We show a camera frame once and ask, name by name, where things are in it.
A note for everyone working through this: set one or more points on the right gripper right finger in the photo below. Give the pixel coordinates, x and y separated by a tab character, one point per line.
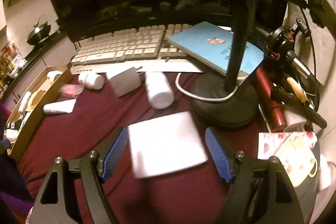
235	168

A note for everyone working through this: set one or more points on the yellow cap white bottle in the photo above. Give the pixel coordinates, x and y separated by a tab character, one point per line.
52	76

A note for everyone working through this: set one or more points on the black wok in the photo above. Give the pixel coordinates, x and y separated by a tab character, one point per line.
40	32

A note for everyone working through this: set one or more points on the white tissue pack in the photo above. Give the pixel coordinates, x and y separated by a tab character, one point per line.
164	145

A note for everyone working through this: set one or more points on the floral white pouch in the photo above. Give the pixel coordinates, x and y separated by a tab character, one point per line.
294	150

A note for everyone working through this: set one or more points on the dark red tube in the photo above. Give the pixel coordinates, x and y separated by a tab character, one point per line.
272	109

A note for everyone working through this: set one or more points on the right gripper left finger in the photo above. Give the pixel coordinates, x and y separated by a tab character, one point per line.
96	168

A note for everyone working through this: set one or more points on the black lamp stand base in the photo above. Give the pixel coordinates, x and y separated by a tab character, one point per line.
237	104

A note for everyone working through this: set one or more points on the blue notebook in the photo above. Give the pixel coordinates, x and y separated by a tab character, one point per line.
212	45

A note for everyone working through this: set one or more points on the white power adapter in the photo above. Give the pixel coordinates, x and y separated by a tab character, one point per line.
123	82

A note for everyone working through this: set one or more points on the white spray bottle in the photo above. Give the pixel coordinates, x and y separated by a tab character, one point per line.
61	107

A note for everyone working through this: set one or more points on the clear case red item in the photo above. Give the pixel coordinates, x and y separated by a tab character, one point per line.
71	90

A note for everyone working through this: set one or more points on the white keyboard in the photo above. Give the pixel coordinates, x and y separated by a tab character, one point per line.
146	48

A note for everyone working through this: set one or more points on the white pill bottle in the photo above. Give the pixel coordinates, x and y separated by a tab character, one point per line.
159	92

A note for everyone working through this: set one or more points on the cardboard tray box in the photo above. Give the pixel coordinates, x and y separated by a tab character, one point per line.
28	112

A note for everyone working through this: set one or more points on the small white jar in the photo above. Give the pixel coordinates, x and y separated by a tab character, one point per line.
91	80

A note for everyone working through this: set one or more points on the gold foil packet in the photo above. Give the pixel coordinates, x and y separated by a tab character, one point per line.
34	100

